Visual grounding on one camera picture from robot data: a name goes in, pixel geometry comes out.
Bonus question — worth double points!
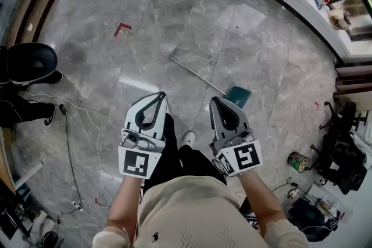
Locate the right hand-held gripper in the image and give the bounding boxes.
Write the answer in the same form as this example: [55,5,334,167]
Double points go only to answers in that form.
[209,96,264,178]

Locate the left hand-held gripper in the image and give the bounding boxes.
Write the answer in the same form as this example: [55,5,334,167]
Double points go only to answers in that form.
[117,91,169,181]

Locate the green long-handled dustpan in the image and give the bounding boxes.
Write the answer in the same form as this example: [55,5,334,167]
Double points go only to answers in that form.
[168,43,252,110]

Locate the person's left forearm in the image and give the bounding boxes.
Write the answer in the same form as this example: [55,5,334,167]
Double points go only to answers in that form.
[105,174,146,231]

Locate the person's right forearm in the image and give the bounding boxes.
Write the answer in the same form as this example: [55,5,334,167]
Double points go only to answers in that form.
[237,170,285,236]

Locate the grey marble floor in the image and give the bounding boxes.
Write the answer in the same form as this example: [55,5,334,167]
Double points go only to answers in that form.
[11,0,354,232]

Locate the person's white shoe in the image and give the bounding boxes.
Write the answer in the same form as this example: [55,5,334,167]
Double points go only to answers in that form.
[183,131,196,147]

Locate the person's black trousers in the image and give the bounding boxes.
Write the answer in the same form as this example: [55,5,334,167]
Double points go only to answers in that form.
[142,113,228,193]

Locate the green waste bin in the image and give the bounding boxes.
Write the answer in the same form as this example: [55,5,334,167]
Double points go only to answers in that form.
[287,151,311,175]

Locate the person's beige sweater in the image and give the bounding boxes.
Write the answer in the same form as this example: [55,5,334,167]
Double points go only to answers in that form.
[92,175,309,248]

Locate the black office chair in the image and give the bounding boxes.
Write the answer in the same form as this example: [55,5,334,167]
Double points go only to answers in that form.
[310,100,369,196]

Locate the black bag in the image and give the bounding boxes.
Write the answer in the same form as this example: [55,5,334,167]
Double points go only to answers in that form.
[287,196,341,243]

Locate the brown wooden shelf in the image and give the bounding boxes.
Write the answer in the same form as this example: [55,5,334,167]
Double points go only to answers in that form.
[333,62,372,103]

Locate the white tube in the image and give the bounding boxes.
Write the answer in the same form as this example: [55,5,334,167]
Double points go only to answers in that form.
[12,161,45,187]

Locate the white patterned mug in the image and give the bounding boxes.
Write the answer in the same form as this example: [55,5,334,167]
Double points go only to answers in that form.
[330,9,353,31]

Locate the wooden bench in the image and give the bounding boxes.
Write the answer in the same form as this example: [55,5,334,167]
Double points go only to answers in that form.
[5,0,80,48]

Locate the white cable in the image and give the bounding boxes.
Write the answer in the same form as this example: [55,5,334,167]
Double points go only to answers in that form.
[27,92,115,209]

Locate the thin black cable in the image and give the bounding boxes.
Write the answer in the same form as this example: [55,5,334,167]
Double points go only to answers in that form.
[271,176,309,196]

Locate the black cable with adapter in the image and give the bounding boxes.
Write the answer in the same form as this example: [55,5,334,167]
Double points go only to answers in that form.
[58,103,83,206]

